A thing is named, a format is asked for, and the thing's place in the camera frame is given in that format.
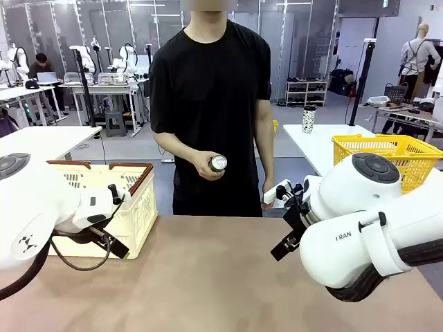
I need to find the person's left forearm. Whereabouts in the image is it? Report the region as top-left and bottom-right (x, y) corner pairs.
(256, 136), (277, 183)

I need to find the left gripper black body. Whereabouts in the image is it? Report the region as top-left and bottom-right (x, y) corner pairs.
(54, 225), (118, 248)

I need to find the dark jacket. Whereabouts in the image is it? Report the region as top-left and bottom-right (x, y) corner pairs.
(0, 107), (20, 138)

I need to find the black braided cable sleeve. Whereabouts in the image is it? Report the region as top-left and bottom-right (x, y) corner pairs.
(0, 241), (51, 302)
(325, 238), (443, 304)

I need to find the cream basket with brown handles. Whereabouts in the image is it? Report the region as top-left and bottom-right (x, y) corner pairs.
(46, 160), (159, 260)

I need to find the green drink can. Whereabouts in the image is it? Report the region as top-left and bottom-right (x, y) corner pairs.
(208, 154), (228, 173)

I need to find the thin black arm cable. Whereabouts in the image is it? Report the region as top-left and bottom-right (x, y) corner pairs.
(50, 226), (114, 271)

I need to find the person's left hand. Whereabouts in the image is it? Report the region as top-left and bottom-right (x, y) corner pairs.
(261, 178), (278, 212)

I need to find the person's right hand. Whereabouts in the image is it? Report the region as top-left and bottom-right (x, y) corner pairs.
(189, 151), (223, 182)

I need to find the grey step stool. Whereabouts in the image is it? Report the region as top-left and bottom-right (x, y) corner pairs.
(105, 110), (128, 138)

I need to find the black pole with white top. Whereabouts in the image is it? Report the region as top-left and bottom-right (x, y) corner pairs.
(348, 38), (378, 127)

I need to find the yellow plastic shopping basket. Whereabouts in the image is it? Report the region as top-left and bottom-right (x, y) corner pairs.
(332, 133), (443, 194)

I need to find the seated person in background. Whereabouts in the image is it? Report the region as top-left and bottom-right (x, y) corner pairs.
(28, 52), (67, 113)

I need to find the white shoe rack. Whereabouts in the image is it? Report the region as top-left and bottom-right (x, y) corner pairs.
(285, 80), (329, 107)

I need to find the pile of black bags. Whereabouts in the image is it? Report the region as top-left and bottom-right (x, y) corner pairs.
(329, 68), (357, 98)

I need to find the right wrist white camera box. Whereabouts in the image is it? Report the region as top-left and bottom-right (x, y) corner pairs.
(263, 179), (291, 203)

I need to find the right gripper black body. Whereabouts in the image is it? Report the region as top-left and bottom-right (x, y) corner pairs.
(282, 202), (313, 240)

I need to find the white black-spotted tumbler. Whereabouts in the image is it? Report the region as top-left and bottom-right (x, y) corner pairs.
(301, 105), (318, 134)

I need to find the mannequin with grey apron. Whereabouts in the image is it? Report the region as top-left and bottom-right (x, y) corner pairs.
(397, 23), (443, 101)

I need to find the black tripod stand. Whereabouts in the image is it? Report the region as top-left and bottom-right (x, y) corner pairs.
(70, 46), (98, 128)

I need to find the black wire basket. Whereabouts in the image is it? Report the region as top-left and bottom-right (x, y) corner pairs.
(383, 82), (409, 104)

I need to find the person's right forearm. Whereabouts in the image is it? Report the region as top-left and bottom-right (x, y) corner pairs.
(153, 133), (197, 167)

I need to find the person in black t-shirt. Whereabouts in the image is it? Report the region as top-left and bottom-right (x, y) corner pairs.
(149, 0), (277, 218)

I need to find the white lab workbench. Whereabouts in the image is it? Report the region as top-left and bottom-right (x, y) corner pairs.
(0, 85), (69, 126)
(58, 81), (143, 138)

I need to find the cluttered grey background table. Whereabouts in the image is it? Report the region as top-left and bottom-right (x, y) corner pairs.
(358, 100), (443, 136)

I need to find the grey laptop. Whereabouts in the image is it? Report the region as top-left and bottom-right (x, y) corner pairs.
(36, 71), (60, 84)

